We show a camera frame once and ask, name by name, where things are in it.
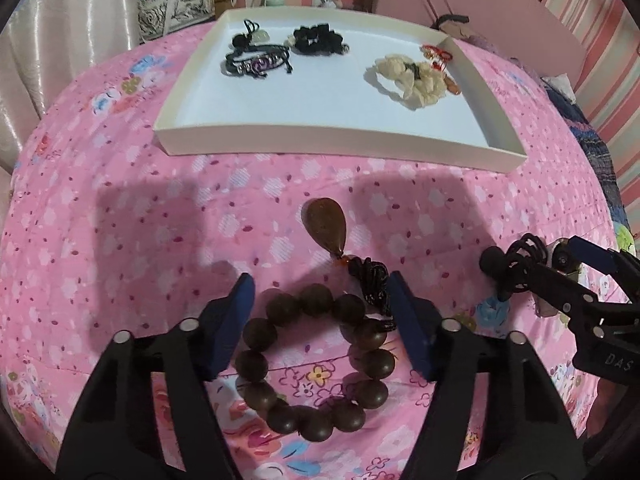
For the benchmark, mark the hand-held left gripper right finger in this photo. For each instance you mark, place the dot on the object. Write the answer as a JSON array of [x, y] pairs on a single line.
[[412, 325]]

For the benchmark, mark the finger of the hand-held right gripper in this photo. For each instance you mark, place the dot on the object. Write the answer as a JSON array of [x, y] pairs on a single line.
[[590, 252], [555, 285]]

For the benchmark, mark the pink floral bedsheet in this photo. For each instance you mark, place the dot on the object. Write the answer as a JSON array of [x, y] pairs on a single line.
[[150, 235]]

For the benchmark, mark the dark patterned blanket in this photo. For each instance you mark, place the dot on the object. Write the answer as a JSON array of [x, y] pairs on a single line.
[[595, 150]]

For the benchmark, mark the purple dotted cloth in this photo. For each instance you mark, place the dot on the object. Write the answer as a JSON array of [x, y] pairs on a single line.
[[475, 37]]

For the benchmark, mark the black hair claw clip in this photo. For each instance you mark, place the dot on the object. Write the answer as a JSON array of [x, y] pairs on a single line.
[[495, 260]]

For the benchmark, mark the white pillow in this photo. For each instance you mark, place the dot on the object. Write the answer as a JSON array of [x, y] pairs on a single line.
[[557, 82]]

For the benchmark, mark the pink headboard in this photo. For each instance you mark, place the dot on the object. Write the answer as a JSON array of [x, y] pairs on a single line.
[[500, 5]]

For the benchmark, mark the black and white patterned bag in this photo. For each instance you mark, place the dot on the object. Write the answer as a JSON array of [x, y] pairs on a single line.
[[170, 10]]

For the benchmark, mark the green cartoon blanket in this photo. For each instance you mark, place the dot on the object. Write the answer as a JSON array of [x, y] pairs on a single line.
[[627, 237]]

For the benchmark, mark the white satin curtain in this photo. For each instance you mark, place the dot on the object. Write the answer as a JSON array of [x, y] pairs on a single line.
[[65, 35]]

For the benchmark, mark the white shallow box tray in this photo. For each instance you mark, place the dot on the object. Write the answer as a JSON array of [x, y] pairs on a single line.
[[325, 105]]

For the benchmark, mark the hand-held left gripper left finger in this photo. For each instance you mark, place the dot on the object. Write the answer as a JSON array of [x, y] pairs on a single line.
[[230, 330]]

